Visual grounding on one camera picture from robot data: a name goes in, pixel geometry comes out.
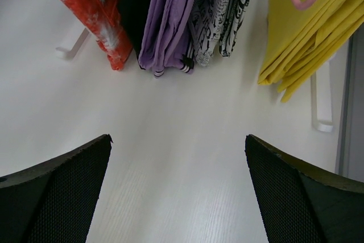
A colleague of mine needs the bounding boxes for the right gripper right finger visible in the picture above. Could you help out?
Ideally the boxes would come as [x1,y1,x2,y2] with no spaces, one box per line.
[245,134,363,242]

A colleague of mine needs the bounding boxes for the orange white patterned trousers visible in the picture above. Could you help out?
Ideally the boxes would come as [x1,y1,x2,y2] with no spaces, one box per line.
[61,0,133,71]

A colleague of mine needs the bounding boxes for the purple trousers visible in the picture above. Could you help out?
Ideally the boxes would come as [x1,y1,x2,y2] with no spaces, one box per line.
[138,0,196,77]

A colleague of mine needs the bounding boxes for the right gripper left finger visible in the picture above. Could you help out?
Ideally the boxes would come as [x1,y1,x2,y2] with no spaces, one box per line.
[1,134,112,242]

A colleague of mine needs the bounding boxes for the black white patterned trousers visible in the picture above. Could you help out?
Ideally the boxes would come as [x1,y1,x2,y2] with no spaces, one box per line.
[188,0,250,66]

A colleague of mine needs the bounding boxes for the white metal clothes rack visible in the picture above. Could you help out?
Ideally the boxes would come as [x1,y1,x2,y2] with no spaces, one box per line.
[55,24,334,133]

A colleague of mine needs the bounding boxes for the yellow trousers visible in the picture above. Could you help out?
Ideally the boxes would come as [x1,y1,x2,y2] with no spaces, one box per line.
[258,0,363,102]

